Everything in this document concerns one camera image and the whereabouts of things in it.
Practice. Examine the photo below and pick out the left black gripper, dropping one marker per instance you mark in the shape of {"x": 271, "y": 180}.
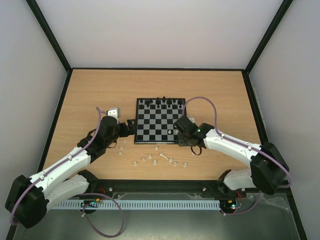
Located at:
{"x": 132, "y": 129}

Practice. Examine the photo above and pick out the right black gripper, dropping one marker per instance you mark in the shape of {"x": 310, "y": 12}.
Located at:
{"x": 182, "y": 129}

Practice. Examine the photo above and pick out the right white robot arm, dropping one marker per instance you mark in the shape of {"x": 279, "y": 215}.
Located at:
{"x": 266, "y": 167}

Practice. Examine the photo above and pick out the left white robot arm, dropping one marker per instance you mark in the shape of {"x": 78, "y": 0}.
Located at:
{"x": 30, "y": 198}

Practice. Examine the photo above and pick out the lying white chess piece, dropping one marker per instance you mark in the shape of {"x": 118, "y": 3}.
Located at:
{"x": 162, "y": 155}

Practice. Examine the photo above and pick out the black and silver chessboard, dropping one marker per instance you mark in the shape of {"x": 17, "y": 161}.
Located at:
{"x": 152, "y": 125}

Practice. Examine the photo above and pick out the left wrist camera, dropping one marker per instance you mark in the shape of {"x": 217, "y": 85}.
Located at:
{"x": 114, "y": 112}

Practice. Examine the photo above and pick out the white slotted cable duct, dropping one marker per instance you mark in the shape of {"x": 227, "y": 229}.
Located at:
{"x": 76, "y": 204}

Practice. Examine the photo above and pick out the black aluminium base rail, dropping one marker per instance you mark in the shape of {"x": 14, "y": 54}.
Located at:
{"x": 205, "y": 188}

